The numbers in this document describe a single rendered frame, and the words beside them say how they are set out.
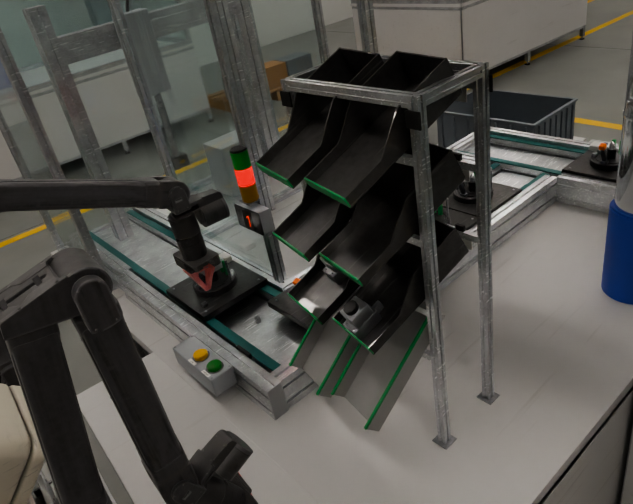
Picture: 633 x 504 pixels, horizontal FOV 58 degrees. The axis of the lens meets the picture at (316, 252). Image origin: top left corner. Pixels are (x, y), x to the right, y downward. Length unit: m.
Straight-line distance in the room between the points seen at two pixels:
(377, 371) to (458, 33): 5.25
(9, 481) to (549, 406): 1.11
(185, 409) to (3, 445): 0.71
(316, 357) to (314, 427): 0.18
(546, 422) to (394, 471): 0.37
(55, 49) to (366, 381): 1.58
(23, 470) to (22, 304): 0.37
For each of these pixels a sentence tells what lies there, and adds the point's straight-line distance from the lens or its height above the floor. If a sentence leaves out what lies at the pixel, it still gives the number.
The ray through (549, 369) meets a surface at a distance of 1.57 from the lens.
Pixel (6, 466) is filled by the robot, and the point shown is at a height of 1.31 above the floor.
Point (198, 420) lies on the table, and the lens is 1.58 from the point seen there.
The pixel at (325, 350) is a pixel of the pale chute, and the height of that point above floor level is 1.04.
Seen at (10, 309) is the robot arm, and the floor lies 1.61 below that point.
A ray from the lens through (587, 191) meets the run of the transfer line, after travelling 2.23.
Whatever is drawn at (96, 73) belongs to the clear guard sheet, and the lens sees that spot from 2.62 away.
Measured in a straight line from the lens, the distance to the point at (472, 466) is 1.35.
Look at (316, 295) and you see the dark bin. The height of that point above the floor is 1.21.
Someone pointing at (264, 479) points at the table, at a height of 0.86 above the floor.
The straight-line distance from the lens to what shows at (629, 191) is 1.64.
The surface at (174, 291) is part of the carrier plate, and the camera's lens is 1.89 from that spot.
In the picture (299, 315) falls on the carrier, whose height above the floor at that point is 0.97.
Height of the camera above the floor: 1.93
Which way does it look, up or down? 31 degrees down
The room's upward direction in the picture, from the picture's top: 11 degrees counter-clockwise
